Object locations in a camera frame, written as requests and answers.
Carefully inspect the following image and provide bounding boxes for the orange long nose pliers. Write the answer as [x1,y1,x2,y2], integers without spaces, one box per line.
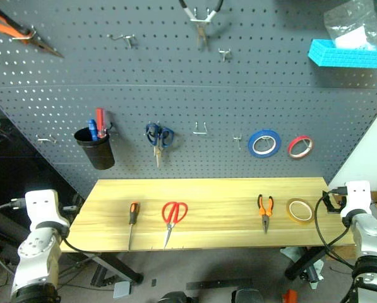
[0,4,64,59]

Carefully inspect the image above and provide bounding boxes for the blue handled screwdriver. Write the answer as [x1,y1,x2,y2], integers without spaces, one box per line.
[87,119,99,142]

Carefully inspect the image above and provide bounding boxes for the cyan plastic basket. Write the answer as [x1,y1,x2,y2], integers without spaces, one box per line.
[308,39,377,69]

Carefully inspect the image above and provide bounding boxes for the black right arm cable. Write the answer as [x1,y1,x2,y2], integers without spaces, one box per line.
[314,186,363,276]

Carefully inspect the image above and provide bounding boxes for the grey foot pedal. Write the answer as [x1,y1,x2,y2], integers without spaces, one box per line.
[112,280,133,299]

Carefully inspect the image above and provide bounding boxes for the tan tape roll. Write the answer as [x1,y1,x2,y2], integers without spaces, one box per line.
[285,198,316,225]

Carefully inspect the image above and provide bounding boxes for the orange black screwdriver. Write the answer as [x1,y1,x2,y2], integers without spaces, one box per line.
[127,201,141,251]

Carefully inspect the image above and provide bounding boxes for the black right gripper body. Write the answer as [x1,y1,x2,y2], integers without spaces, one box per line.
[331,194,346,214]

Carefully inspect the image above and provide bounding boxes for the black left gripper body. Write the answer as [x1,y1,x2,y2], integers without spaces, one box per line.
[59,194,83,217]

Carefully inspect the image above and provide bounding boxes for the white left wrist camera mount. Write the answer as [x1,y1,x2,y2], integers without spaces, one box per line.
[24,189,70,232]

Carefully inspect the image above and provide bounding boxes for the clear plastic bag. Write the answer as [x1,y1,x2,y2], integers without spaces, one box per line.
[323,0,377,51]

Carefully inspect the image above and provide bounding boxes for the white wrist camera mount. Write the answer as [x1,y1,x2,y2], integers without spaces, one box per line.
[339,180,373,219]
[24,189,70,232]

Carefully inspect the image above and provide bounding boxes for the blue tape roll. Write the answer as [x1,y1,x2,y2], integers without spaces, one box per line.
[247,128,283,158]

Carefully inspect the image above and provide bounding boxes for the black white handled pliers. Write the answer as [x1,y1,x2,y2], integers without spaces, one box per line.
[178,0,225,52]

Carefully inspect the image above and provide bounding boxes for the orange black needle-nose pliers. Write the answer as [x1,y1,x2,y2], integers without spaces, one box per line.
[256,194,275,235]

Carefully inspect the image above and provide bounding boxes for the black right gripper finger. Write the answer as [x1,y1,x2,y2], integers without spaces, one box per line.
[321,190,334,213]

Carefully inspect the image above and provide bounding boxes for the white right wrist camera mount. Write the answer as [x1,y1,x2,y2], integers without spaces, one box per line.
[339,180,373,219]

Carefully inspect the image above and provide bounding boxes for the blue handled scissors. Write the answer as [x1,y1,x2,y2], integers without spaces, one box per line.
[145,122,176,169]

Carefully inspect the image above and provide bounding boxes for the red handled scissors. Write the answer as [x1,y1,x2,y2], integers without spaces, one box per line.
[161,201,189,249]

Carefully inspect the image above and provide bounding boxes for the grey metal pegboard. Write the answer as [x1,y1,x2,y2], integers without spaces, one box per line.
[0,0,377,198]

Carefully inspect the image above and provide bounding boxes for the black table leg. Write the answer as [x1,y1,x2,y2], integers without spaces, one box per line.
[284,246,326,281]
[89,251,144,284]

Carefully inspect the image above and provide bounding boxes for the black flat metal bar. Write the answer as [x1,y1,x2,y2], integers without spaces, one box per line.
[185,278,253,290]

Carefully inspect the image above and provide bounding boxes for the red tape roll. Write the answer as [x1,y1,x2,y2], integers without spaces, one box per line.
[286,135,315,160]

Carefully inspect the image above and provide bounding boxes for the dark rounded shape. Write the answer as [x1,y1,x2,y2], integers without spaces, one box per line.
[231,287,265,303]
[157,290,193,303]

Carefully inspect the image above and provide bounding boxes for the black plastic cup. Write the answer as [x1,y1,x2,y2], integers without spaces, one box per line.
[73,126,116,170]

